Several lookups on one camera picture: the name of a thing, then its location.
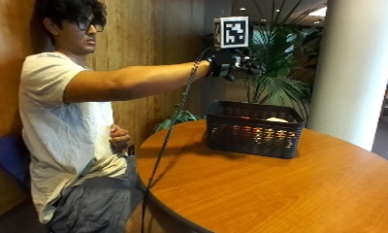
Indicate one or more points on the green potted palm plant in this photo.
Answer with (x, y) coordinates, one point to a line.
(284, 64)

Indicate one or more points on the white marker cube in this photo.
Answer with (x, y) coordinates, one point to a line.
(232, 31)

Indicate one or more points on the pale round fruit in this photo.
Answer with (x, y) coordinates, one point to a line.
(276, 119)

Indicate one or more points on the black woven basket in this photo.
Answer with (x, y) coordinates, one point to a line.
(254, 129)

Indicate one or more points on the orange fruit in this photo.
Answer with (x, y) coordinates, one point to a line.
(263, 133)

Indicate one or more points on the small green leafy plant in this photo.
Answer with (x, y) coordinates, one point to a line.
(179, 118)

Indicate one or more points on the white round column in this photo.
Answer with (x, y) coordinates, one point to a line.
(354, 71)

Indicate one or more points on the black glasses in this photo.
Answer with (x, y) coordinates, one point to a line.
(87, 23)

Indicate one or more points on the the person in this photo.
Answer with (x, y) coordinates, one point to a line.
(65, 129)

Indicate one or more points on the blue chair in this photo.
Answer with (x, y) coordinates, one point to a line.
(13, 158)

